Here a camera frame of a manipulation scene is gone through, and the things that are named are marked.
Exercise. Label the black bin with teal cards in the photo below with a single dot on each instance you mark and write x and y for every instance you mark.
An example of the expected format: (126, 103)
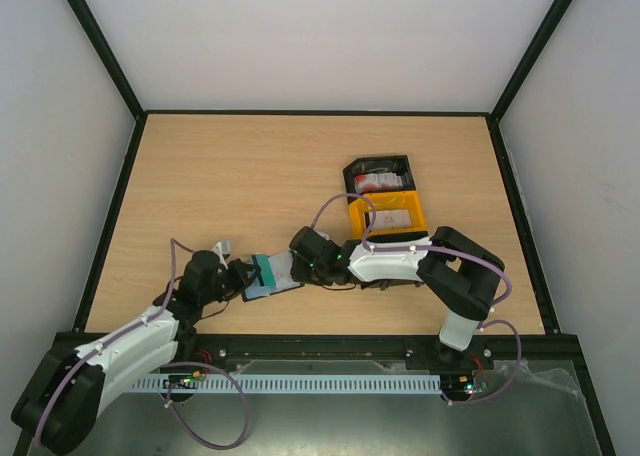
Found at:
(390, 258)

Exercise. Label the black leather card holder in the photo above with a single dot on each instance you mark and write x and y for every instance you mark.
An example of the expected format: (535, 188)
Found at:
(282, 265)

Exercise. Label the light blue cable duct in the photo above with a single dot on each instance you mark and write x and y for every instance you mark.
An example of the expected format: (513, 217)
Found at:
(294, 384)

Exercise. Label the red dotted card stack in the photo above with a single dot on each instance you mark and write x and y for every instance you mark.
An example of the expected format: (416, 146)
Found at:
(372, 182)

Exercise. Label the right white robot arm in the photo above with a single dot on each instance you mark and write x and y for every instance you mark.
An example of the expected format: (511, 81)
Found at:
(462, 274)

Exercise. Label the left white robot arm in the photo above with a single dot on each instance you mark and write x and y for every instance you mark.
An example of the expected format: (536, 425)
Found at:
(72, 386)

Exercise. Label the teal card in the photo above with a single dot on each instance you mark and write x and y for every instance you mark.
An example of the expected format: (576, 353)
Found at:
(265, 275)

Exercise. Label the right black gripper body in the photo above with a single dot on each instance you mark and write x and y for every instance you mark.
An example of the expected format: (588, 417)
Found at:
(302, 248)

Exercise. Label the white patterned card stack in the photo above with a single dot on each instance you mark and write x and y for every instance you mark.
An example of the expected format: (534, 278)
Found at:
(392, 219)

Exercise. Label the black aluminium frame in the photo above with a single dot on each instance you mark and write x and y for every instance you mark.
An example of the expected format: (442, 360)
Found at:
(553, 345)

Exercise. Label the yellow bin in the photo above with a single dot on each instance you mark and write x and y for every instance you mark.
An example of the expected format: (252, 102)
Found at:
(361, 215)

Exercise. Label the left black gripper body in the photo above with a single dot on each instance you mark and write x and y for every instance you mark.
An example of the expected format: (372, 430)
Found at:
(229, 288)

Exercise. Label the black bin with red cards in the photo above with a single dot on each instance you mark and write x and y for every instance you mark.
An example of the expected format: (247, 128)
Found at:
(398, 164)

